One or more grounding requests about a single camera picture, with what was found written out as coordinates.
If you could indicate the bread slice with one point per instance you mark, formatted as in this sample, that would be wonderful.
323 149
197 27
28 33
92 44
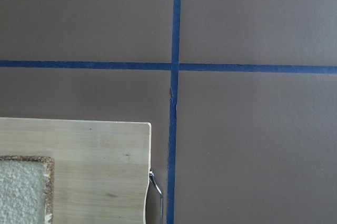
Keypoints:
27 189

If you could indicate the wooden cutting board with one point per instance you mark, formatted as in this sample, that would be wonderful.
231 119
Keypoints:
101 171

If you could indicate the metal board handle loop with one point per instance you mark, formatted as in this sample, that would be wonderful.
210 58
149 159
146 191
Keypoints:
154 183

